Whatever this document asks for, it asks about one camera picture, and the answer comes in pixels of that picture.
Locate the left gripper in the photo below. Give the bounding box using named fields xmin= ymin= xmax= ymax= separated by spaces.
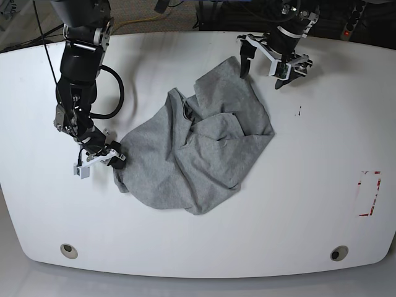
xmin=239 ymin=40 xmax=313 ymax=90

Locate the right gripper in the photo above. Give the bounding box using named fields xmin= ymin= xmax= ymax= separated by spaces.
xmin=77 ymin=131 xmax=126 ymax=170

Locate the grey T-shirt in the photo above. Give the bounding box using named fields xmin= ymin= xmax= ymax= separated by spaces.
xmin=114 ymin=57 xmax=275 ymax=215

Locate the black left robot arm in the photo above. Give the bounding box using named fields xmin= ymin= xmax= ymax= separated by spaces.
xmin=238 ymin=1 xmax=320 ymax=90

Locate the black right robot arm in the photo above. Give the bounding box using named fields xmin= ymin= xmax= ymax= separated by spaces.
xmin=51 ymin=1 xmax=126 ymax=170

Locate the white power strip red light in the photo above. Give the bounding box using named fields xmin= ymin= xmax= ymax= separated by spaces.
xmin=340 ymin=5 xmax=365 ymax=41

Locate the left table grommet hole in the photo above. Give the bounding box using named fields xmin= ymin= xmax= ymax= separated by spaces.
xmin=60 ymin=244 xmax=78 ymax=259

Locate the table grommet hole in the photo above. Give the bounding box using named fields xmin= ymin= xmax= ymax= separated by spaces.
xmin=330 ymin=246 xmax=349 ymax=262
xmin=60 ymin=244 xmax=78 ymax=259

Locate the red tape rectangle marking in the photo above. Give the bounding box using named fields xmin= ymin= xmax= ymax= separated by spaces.
xmin=355 ymin=171 xmax=382 ymax=217

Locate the right table grommet hole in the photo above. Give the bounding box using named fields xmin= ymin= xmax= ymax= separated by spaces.
xmin=330 ymin=246 xmax=349 ymax=262

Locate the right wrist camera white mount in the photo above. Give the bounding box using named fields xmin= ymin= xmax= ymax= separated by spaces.
xmin=73 ymin=149 xmax=124 ymax=179

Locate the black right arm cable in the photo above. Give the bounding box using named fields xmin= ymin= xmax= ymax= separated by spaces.
xmin=89 ymin=64 xmax=126 ymax=120

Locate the yellow cable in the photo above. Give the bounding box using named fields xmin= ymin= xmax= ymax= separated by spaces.
xmin=106 ymin=14 xmax=161 ymax=35

